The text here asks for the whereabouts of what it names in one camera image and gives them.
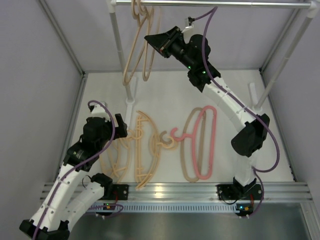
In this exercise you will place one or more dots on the tan hanger of group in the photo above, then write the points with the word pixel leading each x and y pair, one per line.
pixel 196 147

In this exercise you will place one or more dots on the white slotted cable duct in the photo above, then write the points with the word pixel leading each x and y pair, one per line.
pixel 129 207

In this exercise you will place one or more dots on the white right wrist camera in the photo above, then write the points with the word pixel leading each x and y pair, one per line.
pixel 189 24

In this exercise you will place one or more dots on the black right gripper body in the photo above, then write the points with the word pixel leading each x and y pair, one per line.
pixel 179 50

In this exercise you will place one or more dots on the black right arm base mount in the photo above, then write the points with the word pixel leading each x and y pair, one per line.
pixel 232 193

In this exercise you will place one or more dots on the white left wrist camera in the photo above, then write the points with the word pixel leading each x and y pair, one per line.
pixel 96 110

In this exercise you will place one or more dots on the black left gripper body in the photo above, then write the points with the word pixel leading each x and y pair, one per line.
pixel 103 141

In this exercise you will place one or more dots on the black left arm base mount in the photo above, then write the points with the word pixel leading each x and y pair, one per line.
pixel 116 192

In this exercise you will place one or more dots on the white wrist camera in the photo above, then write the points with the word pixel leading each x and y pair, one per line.
pixel 96 110
pixel 189 24

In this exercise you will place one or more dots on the pink plastic hanger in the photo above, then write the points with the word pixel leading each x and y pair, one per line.
pixel 212 135

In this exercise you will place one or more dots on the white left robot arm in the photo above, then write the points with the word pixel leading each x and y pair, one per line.
pixel 59 212

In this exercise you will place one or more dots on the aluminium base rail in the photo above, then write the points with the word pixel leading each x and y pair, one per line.
pixel 207 192

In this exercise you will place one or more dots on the white clothes rack frame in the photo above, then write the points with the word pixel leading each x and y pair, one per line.
pixel 216 89

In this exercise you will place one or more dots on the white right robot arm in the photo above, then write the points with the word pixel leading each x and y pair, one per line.
pixel 251 128

